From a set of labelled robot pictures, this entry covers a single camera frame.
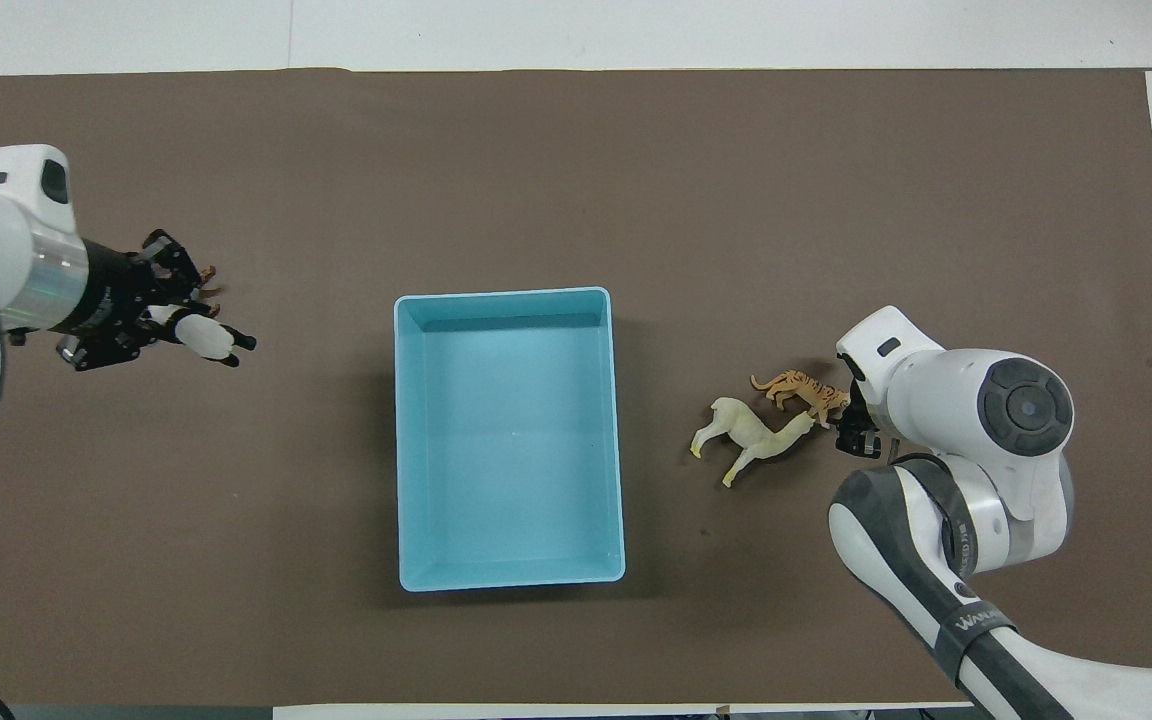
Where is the light blue plastic storage box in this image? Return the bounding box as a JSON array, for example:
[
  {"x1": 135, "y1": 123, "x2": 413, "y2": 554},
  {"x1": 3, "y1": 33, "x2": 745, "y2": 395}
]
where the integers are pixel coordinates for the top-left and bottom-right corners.
[{"x1": 394, "y1": 287, "x2": 627, "y2": 593}]

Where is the cream white llama toy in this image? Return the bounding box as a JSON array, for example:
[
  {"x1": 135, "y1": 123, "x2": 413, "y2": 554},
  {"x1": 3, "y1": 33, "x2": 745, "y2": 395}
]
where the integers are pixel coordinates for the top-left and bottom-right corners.
[{"x1": 690, "y1": 397, "x2": 817, "y2": 489}]

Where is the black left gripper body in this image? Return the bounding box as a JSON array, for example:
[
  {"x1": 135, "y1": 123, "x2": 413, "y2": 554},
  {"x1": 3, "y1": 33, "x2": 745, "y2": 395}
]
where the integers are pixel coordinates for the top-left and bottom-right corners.
[{"x1": 54, "y1": 238, "x2": 165, "y2": 349}]

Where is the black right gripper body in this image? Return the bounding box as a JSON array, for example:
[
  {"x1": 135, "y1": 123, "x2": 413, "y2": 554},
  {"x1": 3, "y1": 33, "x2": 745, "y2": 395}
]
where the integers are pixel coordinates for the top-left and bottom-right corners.
[{"x1": 833, "y1": 376, "x2": 884, "y2": 462}]

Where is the brown paper table mat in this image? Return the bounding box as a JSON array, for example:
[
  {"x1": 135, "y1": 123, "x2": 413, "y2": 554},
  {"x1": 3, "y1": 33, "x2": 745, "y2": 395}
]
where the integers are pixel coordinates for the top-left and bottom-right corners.
[{"x1": 0, "y1": 68, "x2": 1152, "y2": 706}]

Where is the orange striped tiger toy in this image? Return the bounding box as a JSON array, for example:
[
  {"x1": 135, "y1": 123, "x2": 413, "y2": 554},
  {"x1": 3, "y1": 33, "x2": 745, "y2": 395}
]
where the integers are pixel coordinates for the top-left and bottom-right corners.
[{"x1": 749, "y1": 370, "x2": 853, "y2": 429}]

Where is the black and white panda toy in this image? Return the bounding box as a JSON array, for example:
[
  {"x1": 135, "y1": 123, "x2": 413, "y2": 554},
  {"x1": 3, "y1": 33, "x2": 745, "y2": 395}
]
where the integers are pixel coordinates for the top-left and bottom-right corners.
[{"x1": 150, "y1": 305, "x2": 258, "y2": 369}]

